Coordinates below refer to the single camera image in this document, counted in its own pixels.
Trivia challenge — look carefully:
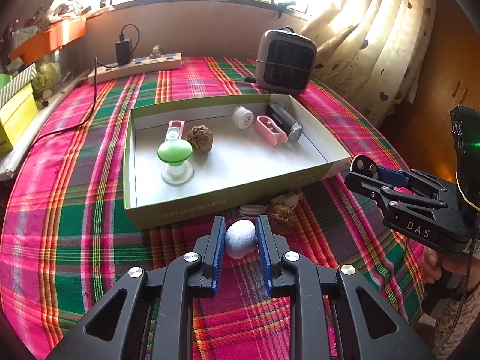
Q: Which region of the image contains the black silver shaver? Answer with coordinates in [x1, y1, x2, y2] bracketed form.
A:
[266, 102, 303, 143]

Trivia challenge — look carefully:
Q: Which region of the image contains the pink clip holder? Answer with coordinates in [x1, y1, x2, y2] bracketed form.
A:
[255, 115, 288, 146]

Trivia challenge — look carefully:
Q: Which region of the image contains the pale blue egg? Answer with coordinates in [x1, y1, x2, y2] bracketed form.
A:
[224, 219, 258, 259]

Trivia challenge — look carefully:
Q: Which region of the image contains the carved walnut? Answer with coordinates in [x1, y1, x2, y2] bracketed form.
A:
[266, 205, 295, 236]
[187, 125, 213, 155]

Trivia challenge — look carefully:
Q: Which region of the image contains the green mushroom suction stand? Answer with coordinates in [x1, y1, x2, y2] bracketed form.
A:
[157, 139, 194, 185]

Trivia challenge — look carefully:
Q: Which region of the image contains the right hand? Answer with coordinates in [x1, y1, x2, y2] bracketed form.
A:
[422, 247, 479, 293]

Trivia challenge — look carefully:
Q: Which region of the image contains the plaid bed cloth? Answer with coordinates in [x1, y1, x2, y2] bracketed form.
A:
[1, 57, 423, 359]

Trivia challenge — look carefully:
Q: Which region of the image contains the carved walnut on cloth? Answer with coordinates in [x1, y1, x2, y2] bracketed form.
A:
[266, 205, 295, 236]

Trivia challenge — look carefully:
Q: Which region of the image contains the white small item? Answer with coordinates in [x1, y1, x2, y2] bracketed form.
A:
[239, 192, 304, 216]

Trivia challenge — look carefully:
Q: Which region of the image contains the cream heart curtain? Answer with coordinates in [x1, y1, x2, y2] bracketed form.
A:
[300, 0, 437, 127]

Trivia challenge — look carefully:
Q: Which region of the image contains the grey portable heater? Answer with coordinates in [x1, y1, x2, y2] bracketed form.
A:
[244, 27, 317, 95]

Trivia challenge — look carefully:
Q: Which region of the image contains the green white cardboard tray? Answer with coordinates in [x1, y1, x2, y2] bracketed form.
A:
[123, 94, 350, 229]

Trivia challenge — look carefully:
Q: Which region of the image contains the black window latch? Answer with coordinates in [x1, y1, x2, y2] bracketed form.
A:
[277, 1, 296, 20]

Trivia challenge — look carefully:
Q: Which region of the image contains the pink case with lens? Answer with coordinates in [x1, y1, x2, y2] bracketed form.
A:
[165, 119, 185, 141]

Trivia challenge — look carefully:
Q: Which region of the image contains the yellow green box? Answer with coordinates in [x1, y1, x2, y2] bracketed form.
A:
[0, 83, 38, 155]

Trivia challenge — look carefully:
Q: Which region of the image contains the striped green box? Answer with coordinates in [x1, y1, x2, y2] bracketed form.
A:
[0, 63, 38, 108]

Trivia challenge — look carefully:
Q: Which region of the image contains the white power strip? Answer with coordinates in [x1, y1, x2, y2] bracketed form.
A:
[88, 53, 182, 85]

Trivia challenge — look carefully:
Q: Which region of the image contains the white plug on strip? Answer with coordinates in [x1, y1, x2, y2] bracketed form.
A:
[150, 45, 164, 59]

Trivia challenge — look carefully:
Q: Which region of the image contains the black charger adapter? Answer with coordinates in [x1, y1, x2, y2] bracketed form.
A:
[115, 36, 132, 66]

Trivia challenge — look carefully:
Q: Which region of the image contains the orange shelf box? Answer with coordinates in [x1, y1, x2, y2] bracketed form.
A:
[9, 16, 86, 66]

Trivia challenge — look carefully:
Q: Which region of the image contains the black power cable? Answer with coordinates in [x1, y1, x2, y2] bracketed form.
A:
[26, 23, 141, 147]

